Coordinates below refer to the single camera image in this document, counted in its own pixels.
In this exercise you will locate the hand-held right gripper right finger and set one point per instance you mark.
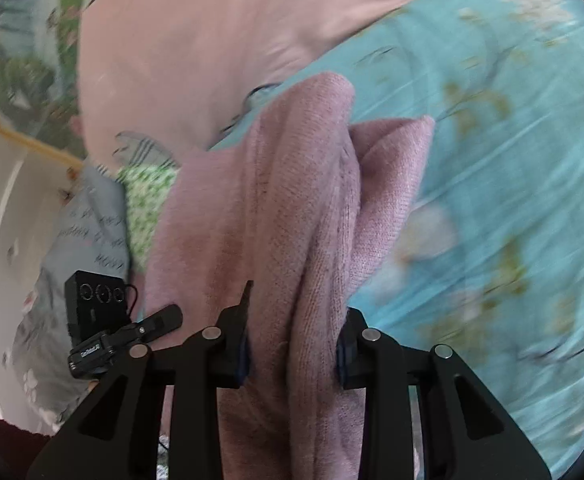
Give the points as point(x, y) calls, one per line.
point(343, 360)

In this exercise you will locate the pink knitted sweater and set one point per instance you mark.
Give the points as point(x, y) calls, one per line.
point(297, 210)

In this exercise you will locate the pink quilt with plaid hearts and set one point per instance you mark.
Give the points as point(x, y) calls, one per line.
point(196, 60)

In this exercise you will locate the green checkered pillow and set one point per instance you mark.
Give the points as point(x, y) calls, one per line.
point(146, 205)

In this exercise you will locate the grey printed pillow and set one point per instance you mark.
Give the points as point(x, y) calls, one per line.
point(91, 230)

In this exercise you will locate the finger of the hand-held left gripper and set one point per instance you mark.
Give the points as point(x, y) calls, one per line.
point(164, 319)

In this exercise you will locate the dark red cloth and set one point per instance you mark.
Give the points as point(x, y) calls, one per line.
point(1, 440)

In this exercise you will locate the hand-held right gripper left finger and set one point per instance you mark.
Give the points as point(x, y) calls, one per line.
point(242, 360)

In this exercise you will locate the gold framed wall picture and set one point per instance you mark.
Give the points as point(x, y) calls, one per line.
point(21, 85)

